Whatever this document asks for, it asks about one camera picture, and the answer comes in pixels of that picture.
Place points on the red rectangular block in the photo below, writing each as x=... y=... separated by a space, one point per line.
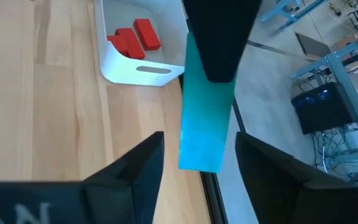
x=117 y=45
x=147 y=34

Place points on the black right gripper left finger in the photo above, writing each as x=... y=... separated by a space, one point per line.
x=135 y=186

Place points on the white plastic bin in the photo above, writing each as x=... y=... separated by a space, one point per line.
x=126 y=71

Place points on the black computer tower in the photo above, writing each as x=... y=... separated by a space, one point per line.
x=322 y=107

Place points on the red cube block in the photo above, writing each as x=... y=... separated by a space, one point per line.
x=132 y=43

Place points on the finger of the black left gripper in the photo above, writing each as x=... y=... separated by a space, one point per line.
x=222 y=37

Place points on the teal plank block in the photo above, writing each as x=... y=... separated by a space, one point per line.
x=204 y=124

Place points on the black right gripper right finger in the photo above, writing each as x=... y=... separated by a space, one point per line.
x=269 y=186

